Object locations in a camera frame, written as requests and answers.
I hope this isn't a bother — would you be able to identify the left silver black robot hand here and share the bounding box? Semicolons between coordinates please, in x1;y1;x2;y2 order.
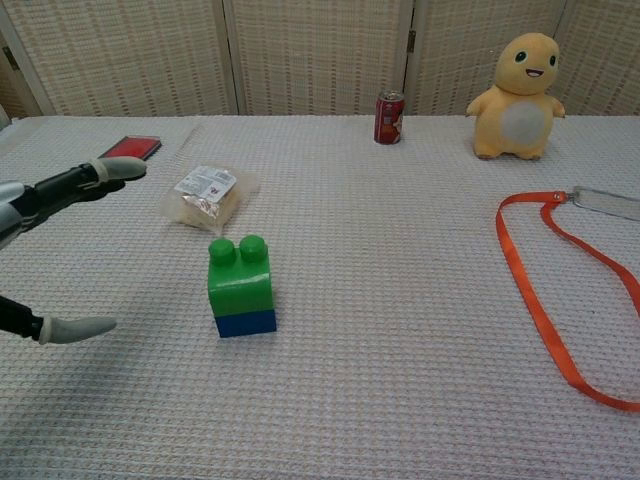
0;156;148;346

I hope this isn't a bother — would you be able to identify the green toy brick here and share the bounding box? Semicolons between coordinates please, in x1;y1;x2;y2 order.
207;234;277;319

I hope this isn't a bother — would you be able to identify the blue toy brick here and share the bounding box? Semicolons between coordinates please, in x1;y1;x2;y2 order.
214;308;278;339

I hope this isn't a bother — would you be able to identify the flat red case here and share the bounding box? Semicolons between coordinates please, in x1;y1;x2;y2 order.
98;134;163;162

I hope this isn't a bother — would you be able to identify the clear snack packet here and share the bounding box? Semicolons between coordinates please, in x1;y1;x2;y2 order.
160;165;261;234

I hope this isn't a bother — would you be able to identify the beige woven folding screen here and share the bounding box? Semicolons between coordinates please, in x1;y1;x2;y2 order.
0;0;640;120

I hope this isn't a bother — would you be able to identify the red soda can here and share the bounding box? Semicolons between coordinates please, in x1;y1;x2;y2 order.
373;88;405;146

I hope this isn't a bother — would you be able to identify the white woven tablecloth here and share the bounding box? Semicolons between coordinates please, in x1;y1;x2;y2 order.
0;114;640;480

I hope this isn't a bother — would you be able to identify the yellow plush toy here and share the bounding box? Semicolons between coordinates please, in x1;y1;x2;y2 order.
466;32;566;161

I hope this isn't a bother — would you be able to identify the clear badge holder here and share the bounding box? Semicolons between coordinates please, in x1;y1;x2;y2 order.
564;185;640;224

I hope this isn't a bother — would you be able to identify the orange lanyard strap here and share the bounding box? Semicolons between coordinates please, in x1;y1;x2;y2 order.
495;191;640;414

